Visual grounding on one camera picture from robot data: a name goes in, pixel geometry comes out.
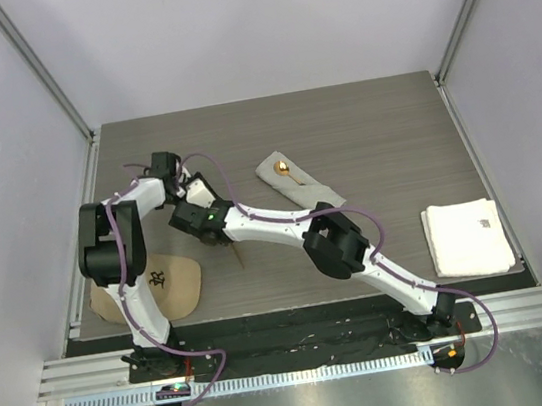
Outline green handled gold utensil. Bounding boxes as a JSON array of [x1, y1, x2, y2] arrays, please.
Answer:
[[273, 160, 305, 187]]

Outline left aluminium frame post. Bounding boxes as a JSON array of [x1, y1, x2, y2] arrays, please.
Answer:
[[0, 3, 95, 144]]

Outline purple cable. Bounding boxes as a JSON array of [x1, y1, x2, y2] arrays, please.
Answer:
[[98, 152, 235, 406], [175, 114, 505, 406]]

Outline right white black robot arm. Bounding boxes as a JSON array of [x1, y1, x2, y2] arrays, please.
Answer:
[[169, 199, 457, 336]]

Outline aluminium frame post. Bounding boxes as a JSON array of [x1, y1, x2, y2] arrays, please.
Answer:
[[0, 3, 95, 144], [422, 0, 532, 88]]

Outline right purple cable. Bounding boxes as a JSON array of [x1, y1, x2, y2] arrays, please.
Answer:
[[175, 114, 505, 406]]

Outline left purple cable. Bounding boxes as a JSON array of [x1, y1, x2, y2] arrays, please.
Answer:
[[98, 152, 235, 406]]

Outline white slotted cable duct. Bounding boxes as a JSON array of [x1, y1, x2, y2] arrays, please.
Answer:
[[64, 347, 434, 406]]

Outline grey cloth napkin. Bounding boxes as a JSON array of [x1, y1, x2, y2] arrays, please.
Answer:
[[255, 152, 347, 209]]

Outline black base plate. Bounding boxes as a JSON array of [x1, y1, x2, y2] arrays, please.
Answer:
[[121, 295, 482, 384]]

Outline beige cap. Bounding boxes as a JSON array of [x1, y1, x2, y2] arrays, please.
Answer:
[[89, 253, 202, 325]]

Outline right aluminium frame post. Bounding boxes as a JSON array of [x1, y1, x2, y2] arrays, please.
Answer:
[[422, 0, 532, 88]]

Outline white folded towel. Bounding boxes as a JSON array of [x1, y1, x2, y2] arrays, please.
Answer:
[[420, 198, 516, 278]]

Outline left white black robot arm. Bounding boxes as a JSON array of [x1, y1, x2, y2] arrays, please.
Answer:
[[78, 178, 189, 378]]

